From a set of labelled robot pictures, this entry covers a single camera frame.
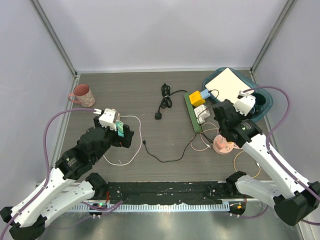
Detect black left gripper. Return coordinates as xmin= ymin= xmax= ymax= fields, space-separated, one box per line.
xmin=93 ymin=116 xmax=134 ymax=162

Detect pink round socket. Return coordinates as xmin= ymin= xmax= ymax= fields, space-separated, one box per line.
xmin=213 ymin=134 xmax=237 ymax=155

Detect pink charger plug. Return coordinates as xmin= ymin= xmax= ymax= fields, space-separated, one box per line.
xmin=215 ymin=142 xmax=226 ymax=149

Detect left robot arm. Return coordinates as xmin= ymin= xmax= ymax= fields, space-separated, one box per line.
xmin=0 ymin=118 xmax=134 ymax=240

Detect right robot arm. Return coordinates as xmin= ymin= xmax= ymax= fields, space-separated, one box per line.
xmin=212 ymin=99 xmax=320 ymax=226

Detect teal triangular socket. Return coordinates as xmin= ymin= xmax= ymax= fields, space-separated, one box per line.
xmin=115 ymin=120 xmax=125 ymax=137

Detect light blue charger plug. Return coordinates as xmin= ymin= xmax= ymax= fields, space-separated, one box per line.
xmin=200 ymin=89 xmax=211 ymax=100

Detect yellow cube socket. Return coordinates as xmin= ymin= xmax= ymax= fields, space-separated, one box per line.
xmin=189 ymin=90 xmax=206 ymax=107

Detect teal plastic tray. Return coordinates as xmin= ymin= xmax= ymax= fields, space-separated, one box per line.
xmin=202 ymin=67 xmax=273 ymax=122

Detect dark green cup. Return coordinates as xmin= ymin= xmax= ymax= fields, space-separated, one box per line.
xmin=251 ymin=92 xmax=266 ymax=111

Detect white cube adapter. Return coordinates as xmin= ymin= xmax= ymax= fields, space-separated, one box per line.
xmin=193 ymin=104 xmax=211 ymax=125

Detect pink floral mug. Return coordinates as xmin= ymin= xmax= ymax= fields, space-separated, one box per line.
xmin=68 ymin=83 xmax=96 ymax=108

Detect green power strip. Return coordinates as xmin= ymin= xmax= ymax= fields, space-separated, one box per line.
xmin=183 ymin=92 xmax=202 ymax=133

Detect white paper pad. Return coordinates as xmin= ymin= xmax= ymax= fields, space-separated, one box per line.
xmin=204 ymin=67 xmax=252 ymax=104

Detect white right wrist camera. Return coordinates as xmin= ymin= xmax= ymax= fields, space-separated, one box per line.
xmin=233 ymin=91 xmax=256 ymax=117

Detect white usb cable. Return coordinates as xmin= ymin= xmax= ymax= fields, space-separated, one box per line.
xmin=103 ymin=115 xmax=143 ymax=167

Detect yellow cable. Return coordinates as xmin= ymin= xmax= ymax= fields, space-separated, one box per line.
xmin=233 ymin=149 xmax=262 ymax=179

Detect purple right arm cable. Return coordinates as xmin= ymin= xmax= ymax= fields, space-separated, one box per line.
xmin=243 ymin=86 xmax=320 ymax=198

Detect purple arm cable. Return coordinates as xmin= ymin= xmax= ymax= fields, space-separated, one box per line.
xmin=0 ymin=107 xmax=101 ymax=233
xmin=243 ymin=86 xmax=320 ymax=198

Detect black usb cable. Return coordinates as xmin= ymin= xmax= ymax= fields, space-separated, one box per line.
xmin=142 ymin=89 xmax=220 ymax=163

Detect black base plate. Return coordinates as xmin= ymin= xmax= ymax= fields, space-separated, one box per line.
xmin=90 ymin=181 xmax=245 ymax=205

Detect white cable duct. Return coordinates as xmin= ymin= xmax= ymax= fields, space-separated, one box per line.
xmin=68 ymin=201 xmax=230 ymax=213

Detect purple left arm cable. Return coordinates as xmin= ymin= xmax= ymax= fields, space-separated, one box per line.
xmin=0 ymin=107 xmax=101 ymax=233

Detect black power cord with plug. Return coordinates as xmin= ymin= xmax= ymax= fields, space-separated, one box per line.
xmin=154 ymin=83 xmax=188 ymax=121

